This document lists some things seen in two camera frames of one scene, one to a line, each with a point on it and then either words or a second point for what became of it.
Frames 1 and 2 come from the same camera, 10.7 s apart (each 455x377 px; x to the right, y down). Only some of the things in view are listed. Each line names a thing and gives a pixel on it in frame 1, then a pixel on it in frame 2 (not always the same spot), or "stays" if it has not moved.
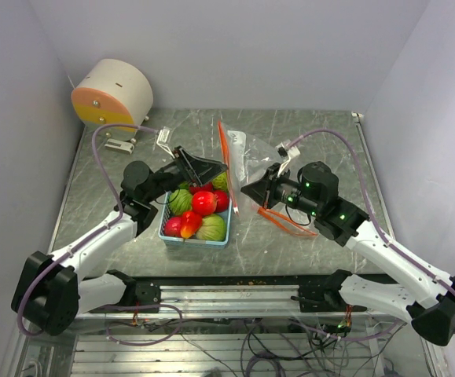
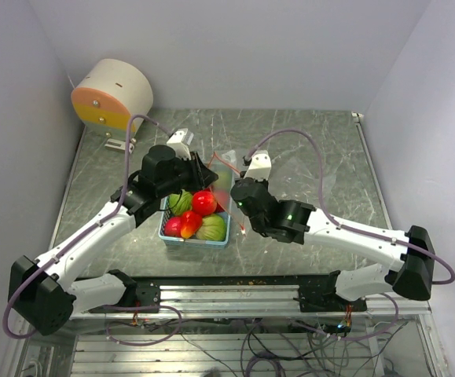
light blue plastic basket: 190,243 stays
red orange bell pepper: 191,223 stays
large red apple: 204,203 stays
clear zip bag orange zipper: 250,159 to 221,182
